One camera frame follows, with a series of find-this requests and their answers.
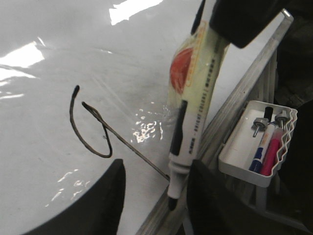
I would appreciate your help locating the grey metal bolt right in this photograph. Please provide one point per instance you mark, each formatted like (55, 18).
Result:
(281, 118)

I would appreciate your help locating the pink highlighter marker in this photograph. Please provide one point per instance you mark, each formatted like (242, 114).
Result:
(274, 145)

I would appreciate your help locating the white glossy whiteboard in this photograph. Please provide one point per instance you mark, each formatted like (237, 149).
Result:
(119, 53)

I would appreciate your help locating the black capped marker in tray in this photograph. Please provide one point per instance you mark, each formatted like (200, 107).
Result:
(268, 113)

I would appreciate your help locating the white wavy-edged marker tray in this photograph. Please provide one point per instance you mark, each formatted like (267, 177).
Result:
(238, 152)

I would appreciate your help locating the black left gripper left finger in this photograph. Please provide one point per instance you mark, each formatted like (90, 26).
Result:
(97, 212)

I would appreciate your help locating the white black whiteboard marker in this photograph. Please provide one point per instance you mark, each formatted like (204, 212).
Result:
(209, 49)

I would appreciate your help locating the blue capped marker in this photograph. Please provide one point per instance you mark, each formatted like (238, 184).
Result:
(259, 156)

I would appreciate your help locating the red magnet under tape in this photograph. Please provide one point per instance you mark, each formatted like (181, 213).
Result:
(179, 69)

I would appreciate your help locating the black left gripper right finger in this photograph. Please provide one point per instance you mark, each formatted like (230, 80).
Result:
(214, 210)

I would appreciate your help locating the grey metal bolt left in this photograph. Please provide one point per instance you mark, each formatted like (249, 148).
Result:
(260, 124)

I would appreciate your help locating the grey metal bolt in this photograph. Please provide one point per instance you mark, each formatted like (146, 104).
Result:
(260, 124)
(281, 118)

